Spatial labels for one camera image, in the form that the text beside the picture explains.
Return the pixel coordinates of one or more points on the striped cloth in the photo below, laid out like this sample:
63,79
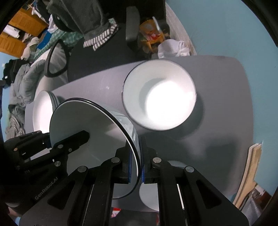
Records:
15,126

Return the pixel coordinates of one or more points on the white plastic bag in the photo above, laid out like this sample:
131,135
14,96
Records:
171,47

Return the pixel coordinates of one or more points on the white brick-pattern panel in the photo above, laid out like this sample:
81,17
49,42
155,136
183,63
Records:
180,26

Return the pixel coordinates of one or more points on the beige clothes pile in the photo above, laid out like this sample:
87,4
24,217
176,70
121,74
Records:
28,50

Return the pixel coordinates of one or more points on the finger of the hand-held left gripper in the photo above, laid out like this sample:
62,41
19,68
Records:
32,144
73,142

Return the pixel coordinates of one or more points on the grey jacket on bed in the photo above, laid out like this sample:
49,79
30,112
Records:
23,82

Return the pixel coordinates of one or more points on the grey hooded sweater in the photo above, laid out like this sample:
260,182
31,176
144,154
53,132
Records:
82,15

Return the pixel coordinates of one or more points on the wooden wardrobe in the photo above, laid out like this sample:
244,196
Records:
28,20

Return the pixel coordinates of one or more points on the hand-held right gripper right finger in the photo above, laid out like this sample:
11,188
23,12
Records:
142,160

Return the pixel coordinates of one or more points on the wooden board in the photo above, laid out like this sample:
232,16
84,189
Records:
249,173

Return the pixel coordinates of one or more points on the green checkered tablecloth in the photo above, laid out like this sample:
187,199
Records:
65,35

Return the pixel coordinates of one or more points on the blue box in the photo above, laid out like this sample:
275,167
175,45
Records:
43,41

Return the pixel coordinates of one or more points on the black office chair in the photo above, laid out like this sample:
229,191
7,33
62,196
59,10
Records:
97,58

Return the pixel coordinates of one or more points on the grey plastic sheet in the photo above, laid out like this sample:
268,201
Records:
256,202

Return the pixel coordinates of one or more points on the white hanging shirt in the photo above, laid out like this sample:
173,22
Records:
13,31

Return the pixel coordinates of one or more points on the yellow toy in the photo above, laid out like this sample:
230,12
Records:
149,28

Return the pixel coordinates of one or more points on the black clothes pile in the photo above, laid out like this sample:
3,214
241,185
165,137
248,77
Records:
13,67

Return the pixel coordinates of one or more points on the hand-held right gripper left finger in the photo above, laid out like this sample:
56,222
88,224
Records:
129,169

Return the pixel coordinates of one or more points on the white bowl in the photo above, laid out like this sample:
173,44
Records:
149,197
165,102
97,121

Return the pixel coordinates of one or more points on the bed with grey sheet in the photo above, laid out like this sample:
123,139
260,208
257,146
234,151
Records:
58,58

